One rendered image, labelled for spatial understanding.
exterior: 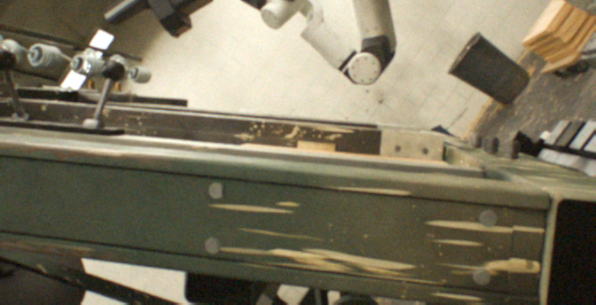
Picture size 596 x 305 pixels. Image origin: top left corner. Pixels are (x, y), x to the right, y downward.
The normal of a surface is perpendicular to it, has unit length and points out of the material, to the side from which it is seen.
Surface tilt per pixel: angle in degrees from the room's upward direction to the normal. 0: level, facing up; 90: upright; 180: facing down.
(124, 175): 90
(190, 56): 90
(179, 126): 90
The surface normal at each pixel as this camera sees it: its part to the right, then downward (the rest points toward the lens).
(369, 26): -0.33, 0.31
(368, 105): -0.09, -0.03
